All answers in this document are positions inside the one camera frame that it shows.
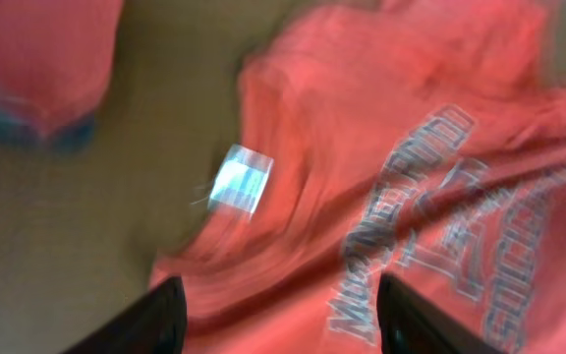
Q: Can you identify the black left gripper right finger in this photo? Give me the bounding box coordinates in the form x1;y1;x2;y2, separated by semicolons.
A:
376;274;501;354

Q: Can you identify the orange McKinney Boyd soccer t-shirt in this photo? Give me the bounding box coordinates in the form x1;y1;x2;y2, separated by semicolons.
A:
152;1;566;353

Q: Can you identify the folded orange soccer shirt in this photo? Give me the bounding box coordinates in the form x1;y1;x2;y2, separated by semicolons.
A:
0;0;124;146

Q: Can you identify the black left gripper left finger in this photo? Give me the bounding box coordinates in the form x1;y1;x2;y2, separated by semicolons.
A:
64;276;188;354

